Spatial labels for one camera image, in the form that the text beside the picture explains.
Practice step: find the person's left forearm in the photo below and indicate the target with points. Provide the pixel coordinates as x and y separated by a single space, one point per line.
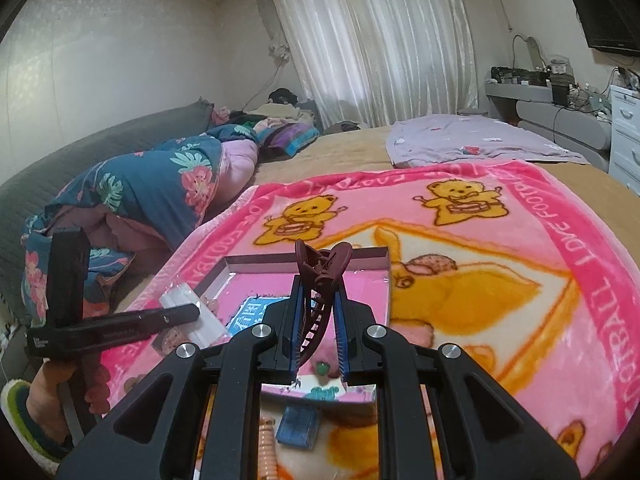
20 425

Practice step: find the lace flower hair accessory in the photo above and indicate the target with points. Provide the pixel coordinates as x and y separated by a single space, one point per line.
170 342

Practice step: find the shallow cardboard box pink inside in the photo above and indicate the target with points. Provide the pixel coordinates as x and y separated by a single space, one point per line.
370 300

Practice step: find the person's left hand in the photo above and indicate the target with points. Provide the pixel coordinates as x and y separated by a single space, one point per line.
50 395

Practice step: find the black wall television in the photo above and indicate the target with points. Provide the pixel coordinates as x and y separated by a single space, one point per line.
605 20

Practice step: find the white curtain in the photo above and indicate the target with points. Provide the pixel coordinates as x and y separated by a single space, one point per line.
375 35

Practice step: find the purple printed sheet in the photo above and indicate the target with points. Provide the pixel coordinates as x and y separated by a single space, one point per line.
475 135

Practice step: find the pink bear printed blanket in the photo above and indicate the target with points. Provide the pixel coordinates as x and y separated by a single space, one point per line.
500 260

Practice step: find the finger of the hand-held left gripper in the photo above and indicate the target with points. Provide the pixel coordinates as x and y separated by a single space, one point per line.
150 317

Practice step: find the grey vanity desk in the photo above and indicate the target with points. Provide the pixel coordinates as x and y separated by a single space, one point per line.
550 110

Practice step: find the grey padded headboard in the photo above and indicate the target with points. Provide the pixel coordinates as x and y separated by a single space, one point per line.
75 150

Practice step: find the white drawer cabinet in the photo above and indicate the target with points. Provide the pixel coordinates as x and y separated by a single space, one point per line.
625 130

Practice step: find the blue floral quilt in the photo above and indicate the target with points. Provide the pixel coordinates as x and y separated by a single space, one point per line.
140 185

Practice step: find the pile of clothes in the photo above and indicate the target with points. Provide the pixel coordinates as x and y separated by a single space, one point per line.
280 102

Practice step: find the small red object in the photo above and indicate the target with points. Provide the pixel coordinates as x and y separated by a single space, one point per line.
470 150

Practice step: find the tan bed sheet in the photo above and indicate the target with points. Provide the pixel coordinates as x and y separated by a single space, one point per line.
325 160

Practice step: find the vanity mirror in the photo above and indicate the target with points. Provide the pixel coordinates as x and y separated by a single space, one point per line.
527 50

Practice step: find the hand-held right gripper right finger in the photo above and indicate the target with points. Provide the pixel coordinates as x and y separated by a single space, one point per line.
341 330

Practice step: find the striped pillow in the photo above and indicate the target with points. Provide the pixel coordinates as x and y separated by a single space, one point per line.
290 137

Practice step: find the clear plastic packaging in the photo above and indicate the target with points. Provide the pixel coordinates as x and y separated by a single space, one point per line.
180 297

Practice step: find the blue silver foil packet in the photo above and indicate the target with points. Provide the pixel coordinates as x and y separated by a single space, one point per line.
252 317

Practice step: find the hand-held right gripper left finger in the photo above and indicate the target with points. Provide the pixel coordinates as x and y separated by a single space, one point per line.
296 320

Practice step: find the maroon hair claw clip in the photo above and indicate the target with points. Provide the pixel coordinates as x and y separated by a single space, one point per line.
315 270

